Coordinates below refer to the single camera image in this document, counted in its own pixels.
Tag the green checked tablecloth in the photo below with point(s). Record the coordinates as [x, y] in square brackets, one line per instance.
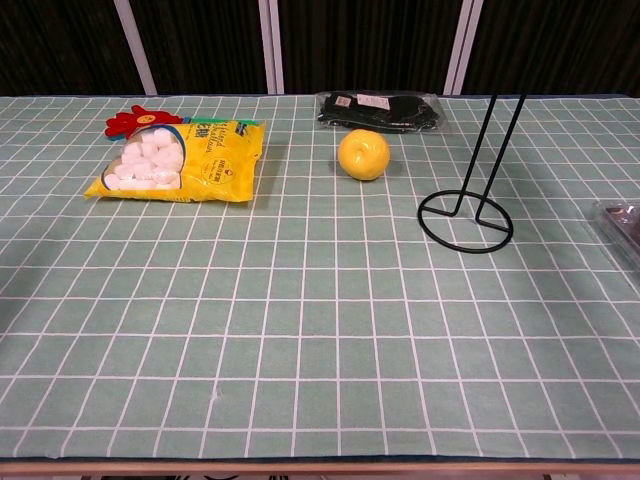
[300, 300]

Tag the yellow round fruit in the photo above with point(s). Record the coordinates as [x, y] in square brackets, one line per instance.
[363, 154]

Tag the yellow marshmallow bag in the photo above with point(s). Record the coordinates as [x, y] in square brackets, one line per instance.
[200, 165]

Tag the black item in clear bag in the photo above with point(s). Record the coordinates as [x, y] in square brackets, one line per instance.
[395, 112]

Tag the clear plastic tray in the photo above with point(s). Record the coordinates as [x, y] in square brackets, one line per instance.
[622, 220]

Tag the white partition post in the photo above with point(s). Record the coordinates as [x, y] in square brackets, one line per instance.
[272, 45]
[135, 45]
[462, 45]

